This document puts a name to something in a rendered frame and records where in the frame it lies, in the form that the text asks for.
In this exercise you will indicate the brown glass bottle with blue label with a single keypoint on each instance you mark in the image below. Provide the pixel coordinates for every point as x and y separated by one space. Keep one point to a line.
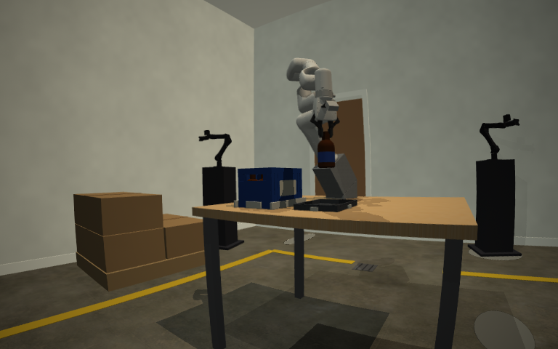
326 152

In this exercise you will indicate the blue crate with cross dividers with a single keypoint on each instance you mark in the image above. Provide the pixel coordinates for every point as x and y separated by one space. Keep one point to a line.
279 184

